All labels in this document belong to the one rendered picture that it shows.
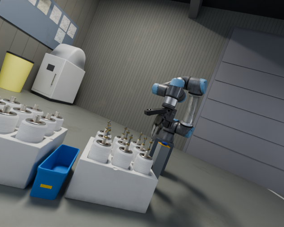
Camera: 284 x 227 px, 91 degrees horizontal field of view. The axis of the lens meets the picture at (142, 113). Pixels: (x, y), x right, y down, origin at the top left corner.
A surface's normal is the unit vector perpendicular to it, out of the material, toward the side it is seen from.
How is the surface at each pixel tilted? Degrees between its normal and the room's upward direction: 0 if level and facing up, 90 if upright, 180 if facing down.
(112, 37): 90
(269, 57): 90
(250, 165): 90
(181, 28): 90
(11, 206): 0
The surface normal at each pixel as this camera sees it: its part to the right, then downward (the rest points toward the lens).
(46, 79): -0.22, -0.09
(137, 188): 0.23, 0.08
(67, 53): -0.09, -0.39
